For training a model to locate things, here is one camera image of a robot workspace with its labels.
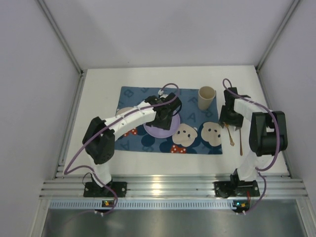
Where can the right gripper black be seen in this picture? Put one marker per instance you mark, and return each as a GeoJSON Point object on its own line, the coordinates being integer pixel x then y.
{"type": "Point", "coordinates": [229, 121]}

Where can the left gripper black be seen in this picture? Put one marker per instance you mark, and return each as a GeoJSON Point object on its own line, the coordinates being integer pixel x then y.
{"type": "Point", "coordinates": [161, 121]}

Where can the purple plastic plate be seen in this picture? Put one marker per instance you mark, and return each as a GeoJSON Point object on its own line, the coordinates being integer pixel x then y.
{"type": "Point", "coordinates": [161, 133]}

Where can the gold ornate spoon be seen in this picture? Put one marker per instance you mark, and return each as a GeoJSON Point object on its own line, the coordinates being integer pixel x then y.
{"type": "Point", "coordinates": [230, 137]}

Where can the copper fork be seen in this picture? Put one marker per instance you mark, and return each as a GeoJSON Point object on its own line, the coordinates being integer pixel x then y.
{"type": "Point", "coordinates": [240, 143]}

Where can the beige cup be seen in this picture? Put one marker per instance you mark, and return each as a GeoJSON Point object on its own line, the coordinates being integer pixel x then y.
{"type": "Point", "coordinates": [206, 95]}

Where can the blue cartoon mouse placemat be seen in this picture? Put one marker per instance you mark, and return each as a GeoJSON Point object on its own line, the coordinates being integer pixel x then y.
{"type": "Point", "coordinates": [192, 131]}

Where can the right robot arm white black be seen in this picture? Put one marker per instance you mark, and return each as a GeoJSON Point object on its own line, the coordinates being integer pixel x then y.
{"type": "Point", "coordinates": [267, 136]}

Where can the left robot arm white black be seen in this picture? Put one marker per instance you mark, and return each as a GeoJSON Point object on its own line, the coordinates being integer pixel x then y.
{"type": "Point", "coordinates": [100, 137]}

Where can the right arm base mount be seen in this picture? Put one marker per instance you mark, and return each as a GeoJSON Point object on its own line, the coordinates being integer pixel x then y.
{"type": "Point", "coordinates": [236, 187]}

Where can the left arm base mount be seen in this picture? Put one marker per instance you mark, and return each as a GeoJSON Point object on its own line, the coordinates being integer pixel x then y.
{"type": "Point", "coordinates": [93, 190]}

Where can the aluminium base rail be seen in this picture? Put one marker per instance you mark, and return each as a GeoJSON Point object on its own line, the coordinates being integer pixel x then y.
{"type": "Point", "coordinates": [168, 186]}

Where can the perforated cable duct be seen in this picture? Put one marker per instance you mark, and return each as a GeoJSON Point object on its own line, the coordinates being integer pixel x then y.
{"type": "Point", "coordinates": [163, 204]}

